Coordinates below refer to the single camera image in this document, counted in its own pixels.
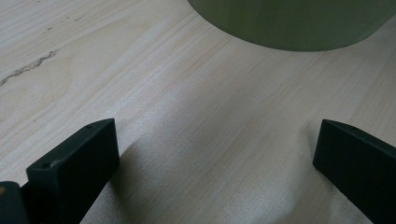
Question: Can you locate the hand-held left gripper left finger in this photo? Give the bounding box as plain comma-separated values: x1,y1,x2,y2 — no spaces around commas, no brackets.
26,118,121,224

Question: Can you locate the green round trash bin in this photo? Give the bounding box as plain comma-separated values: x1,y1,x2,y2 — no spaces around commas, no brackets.
186,0,396,53

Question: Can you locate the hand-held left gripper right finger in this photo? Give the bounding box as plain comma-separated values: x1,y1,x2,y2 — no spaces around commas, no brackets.
312,119,396,224

